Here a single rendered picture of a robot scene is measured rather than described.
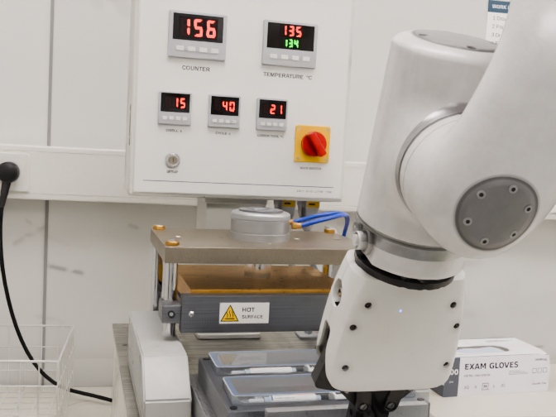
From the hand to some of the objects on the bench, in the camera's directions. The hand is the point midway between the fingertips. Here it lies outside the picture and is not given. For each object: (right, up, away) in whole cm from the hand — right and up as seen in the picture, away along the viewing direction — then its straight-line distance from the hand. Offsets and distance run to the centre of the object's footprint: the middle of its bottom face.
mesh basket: (-57, -18, +64) cm, 87 cm away
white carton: (+32, -16, +81) cm, 88 cm away
